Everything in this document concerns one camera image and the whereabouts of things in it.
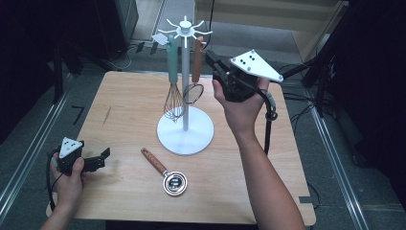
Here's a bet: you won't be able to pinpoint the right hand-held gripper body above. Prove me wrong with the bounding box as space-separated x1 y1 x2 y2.
212 48 284 104

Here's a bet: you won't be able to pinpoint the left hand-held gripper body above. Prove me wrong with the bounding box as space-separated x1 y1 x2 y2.
56 136 86 176

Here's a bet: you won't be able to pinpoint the wooden-handled mesh strainer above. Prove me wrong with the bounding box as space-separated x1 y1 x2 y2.
182 35 206 106

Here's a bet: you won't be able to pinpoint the teal-handled wire whisk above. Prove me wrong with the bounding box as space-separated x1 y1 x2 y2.
163 34 187 124

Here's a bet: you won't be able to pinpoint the white utensil hook rack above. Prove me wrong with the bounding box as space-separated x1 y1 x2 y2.
156 15 215 157

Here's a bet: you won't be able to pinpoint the person's left hand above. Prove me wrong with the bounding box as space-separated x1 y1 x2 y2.
51 152 88 209

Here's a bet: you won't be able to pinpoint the person's right hand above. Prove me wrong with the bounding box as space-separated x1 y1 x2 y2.
212 76 272 142

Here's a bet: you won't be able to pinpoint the white paper tag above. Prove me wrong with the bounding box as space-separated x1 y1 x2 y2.
150 33 169 46

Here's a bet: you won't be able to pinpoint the black metal stand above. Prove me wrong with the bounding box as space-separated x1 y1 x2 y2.
277 0 355 120
51 39 111 104

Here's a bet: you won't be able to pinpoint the black cabinet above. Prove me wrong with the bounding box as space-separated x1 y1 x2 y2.
94 0 140 62

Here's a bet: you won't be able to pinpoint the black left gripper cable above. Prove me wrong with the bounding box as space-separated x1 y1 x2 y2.
45 149 63 213

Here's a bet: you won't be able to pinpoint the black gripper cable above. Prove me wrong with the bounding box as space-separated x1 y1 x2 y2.
45 149 63 213
254 85 280 156

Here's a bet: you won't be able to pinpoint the metal floor rail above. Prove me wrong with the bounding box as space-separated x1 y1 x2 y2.
0 75 74 222
303 85 372 230

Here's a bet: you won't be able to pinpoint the black hanging cable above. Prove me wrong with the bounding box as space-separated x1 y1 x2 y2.
202 0 215 52

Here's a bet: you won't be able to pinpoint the wooden-handled metal measuring scoop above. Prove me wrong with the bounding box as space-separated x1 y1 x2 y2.
140 147 189 197

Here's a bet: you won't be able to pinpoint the black floor cables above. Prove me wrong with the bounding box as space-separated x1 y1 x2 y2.
277 63 336 137

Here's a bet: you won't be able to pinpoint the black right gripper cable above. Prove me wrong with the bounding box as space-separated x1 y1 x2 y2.
254 85 280 156

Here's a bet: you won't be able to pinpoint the white floor cable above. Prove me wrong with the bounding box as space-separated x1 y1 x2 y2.
109 44 139 72

